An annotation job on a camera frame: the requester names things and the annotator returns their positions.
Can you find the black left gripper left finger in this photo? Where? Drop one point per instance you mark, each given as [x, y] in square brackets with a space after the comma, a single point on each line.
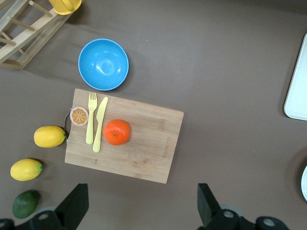
[72, 210]

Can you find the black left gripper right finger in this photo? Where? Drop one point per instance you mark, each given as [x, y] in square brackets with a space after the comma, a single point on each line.
[211, 215]

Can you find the orange fruit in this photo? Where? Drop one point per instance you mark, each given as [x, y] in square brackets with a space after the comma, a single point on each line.
[117, 132]

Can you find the white round plate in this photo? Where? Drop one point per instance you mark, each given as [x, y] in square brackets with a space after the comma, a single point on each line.
[305, 183]

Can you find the green avocado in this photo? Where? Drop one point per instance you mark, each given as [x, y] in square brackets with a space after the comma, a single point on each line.
[25, 204]

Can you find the yellow lemon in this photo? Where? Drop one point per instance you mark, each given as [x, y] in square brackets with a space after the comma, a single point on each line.
[26, 169]
[49, 136]

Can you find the yellow plastic knife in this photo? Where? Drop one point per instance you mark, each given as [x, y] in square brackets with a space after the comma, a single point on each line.
[98, 129]

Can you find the yellow plastic fork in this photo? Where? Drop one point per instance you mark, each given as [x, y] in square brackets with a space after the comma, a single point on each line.
[90, 124]

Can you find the wooden orange slice toy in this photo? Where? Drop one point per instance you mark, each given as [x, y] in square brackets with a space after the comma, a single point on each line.
[79, 116]

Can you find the bamboo cutting board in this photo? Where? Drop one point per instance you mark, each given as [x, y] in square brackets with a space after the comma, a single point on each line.
[144, 134]

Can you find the blue bowl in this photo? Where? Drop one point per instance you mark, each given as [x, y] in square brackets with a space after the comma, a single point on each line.
[103, 64]

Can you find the cream tray with bear print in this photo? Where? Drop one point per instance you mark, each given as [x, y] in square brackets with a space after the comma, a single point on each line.
[298, 91]

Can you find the wooden peg rack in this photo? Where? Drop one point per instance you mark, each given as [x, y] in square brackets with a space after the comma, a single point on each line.
[36, 33]

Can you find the yellow cup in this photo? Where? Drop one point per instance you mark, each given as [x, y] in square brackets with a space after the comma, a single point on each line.
[63, 6]

